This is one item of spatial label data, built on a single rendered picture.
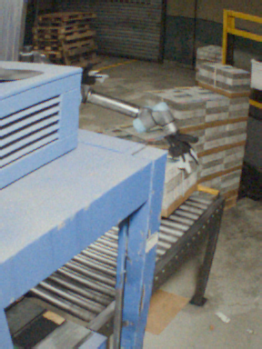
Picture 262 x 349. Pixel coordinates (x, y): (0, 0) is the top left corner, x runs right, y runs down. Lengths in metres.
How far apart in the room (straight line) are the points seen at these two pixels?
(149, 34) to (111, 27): 1.05
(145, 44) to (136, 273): 9.69
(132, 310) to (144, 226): 0.30
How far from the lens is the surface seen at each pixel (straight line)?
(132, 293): 1.30
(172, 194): 2.33
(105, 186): 0.95
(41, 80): 0.96
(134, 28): 10.88
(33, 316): 1.71
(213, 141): 3.75
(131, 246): 1.21
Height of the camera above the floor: 1.96
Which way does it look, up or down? 24 degrees down
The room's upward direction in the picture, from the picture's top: 4 degrees clockwise
